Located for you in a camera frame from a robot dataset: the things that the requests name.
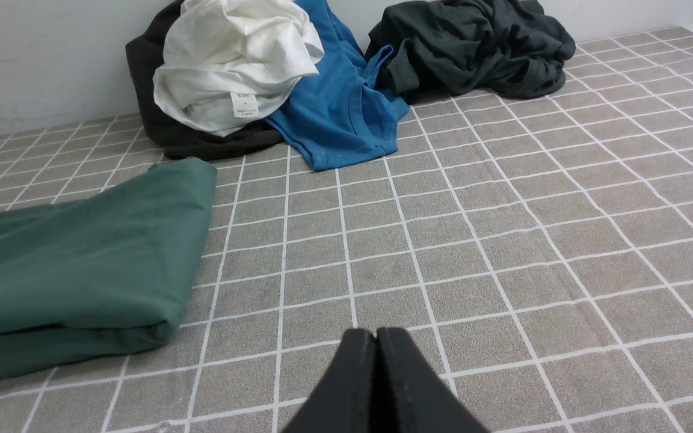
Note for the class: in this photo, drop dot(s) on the black garment under white shirt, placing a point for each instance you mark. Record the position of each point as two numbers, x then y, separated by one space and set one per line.
144 55

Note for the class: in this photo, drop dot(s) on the dark grey crumpled garment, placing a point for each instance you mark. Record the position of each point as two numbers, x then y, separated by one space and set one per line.
512 48

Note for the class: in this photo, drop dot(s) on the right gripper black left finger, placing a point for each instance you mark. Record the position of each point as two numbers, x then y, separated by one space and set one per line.
341 400

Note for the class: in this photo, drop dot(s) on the grey checkered tablecloth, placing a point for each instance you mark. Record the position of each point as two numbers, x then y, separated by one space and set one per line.
540 253

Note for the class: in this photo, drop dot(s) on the blue shirt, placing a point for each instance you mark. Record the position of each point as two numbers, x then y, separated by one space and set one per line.
340 117

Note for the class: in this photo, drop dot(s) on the green long-sleeved shirt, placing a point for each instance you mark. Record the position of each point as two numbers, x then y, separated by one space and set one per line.
107 275

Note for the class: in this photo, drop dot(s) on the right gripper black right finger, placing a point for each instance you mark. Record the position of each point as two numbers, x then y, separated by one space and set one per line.
409 395

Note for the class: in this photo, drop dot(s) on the white crumpled shirt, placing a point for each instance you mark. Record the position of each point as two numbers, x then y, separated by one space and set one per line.
227 63

